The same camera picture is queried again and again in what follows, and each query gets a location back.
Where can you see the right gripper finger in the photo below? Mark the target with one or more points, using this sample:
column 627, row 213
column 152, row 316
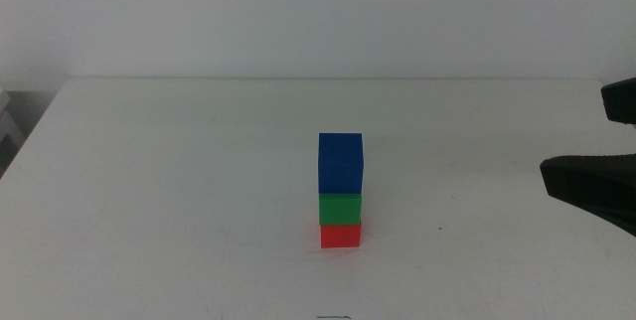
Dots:
column 596, row 181
column 621, row 101

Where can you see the green cube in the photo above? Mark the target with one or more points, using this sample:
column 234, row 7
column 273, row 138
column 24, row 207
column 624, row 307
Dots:
column 340, row 209

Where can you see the blue cube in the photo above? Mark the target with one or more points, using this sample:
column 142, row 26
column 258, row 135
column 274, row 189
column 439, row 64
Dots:
column 340, row 163

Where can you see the red cube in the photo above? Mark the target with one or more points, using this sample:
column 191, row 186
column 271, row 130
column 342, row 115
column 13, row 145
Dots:
column 341, row 236

